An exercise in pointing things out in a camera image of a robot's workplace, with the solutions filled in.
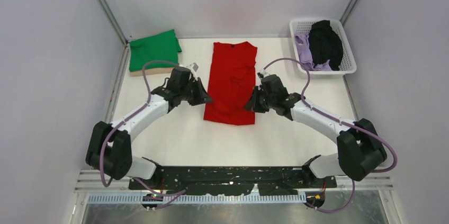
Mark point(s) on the black t-shirt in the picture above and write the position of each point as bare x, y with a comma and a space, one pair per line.
325, 44

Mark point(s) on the folded beige t-shirt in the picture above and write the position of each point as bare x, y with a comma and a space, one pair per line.
152, 71

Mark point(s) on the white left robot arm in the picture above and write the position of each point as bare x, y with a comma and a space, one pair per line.
110, 146

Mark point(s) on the white plastic laundry basket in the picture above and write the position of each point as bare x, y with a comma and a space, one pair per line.
303, 25

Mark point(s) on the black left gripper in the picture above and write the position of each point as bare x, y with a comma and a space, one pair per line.
202, 97

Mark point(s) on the lilac t-shirt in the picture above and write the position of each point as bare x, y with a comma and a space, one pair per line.
305, 56

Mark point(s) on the folded green t-shirt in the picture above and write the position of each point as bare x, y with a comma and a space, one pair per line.
163, 46

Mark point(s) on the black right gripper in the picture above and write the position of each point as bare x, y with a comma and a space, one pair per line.
253, 105

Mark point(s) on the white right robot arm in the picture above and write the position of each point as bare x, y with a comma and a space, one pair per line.
359, 151

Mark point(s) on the red t-shirt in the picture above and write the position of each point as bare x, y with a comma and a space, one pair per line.
231, 82

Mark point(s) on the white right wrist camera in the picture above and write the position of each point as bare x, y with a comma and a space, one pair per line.
262, 74

